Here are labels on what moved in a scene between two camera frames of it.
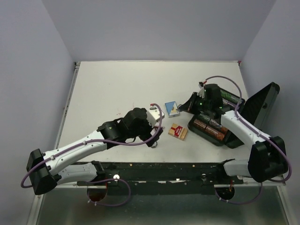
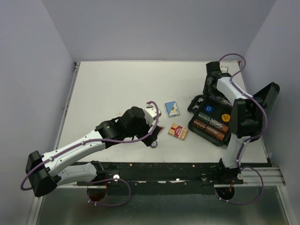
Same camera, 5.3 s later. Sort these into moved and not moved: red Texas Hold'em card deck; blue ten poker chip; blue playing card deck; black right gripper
Moved: black right gripper
Not moved: blue ten poker chip; blue playing card deck; red Texas Hold'em card deck
